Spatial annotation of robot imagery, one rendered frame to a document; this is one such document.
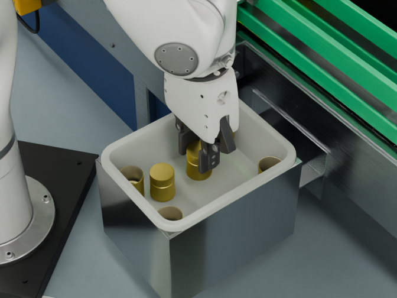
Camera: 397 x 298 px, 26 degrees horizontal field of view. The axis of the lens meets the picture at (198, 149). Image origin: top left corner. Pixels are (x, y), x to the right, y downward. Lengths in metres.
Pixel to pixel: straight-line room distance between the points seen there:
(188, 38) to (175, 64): 0.03
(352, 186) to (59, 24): 0.70
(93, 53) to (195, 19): 0.70
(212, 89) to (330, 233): 0.47
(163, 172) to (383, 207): 0.30
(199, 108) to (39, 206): 0.45
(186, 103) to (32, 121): 0.59
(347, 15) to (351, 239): 0.38
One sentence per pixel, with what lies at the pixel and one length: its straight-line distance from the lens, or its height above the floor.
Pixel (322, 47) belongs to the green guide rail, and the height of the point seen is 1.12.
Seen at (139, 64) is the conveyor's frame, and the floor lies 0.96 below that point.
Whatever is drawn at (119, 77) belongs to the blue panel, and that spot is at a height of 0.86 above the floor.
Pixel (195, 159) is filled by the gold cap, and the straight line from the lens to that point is 1.12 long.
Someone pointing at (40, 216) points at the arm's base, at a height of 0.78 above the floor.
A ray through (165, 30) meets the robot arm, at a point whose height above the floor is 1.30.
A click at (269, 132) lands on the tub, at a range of 1.17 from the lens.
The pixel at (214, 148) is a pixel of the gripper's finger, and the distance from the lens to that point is 1.07.
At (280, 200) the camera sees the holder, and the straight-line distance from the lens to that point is 1.18.
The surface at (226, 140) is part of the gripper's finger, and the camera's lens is 1.05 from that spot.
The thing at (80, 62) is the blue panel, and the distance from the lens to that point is 1.63.
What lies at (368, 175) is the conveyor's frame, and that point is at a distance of 1.16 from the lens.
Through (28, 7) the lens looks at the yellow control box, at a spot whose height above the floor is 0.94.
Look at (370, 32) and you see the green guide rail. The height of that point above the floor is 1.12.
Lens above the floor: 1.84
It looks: 46 degrees down
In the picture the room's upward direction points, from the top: straight up
